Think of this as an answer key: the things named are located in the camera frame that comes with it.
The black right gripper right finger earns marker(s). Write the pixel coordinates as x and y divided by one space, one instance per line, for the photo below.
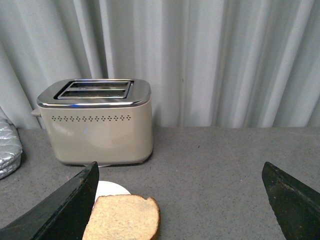
296 206

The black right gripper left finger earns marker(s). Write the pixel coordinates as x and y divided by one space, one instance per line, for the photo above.
63 215

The brown bread slice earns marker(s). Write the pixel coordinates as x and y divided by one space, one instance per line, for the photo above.
123 217

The cream two-slot toaster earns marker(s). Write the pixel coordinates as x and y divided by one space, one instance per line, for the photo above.
108 121

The white round plate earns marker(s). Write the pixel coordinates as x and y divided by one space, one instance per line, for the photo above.
107 188

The silver quilted oven mitt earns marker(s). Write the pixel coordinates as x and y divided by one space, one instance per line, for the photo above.
10 146

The grey-white curtain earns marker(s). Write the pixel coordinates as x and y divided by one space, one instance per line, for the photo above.
219 63

